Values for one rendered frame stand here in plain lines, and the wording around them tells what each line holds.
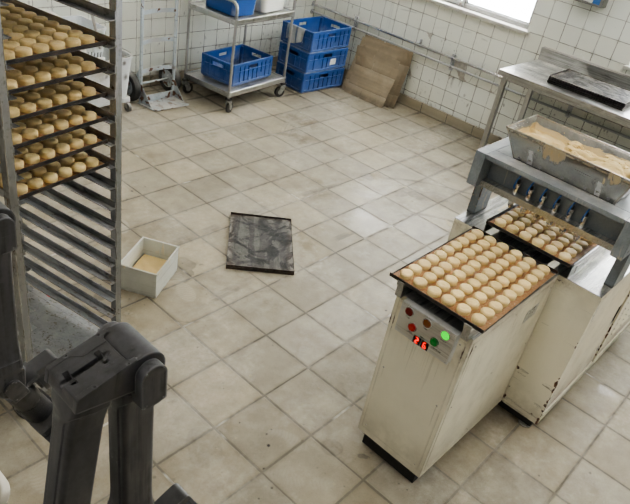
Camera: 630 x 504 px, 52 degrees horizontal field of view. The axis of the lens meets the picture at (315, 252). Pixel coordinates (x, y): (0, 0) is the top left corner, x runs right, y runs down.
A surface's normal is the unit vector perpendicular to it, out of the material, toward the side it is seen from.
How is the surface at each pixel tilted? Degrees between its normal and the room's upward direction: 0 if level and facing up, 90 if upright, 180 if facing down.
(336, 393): 0
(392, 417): 90
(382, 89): 67
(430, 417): 90
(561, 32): 90
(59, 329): 0
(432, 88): 90
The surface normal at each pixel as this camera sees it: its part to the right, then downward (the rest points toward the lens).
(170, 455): 0.17, -0.82
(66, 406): -0.64, 0.18
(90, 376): 0.00, -0.73
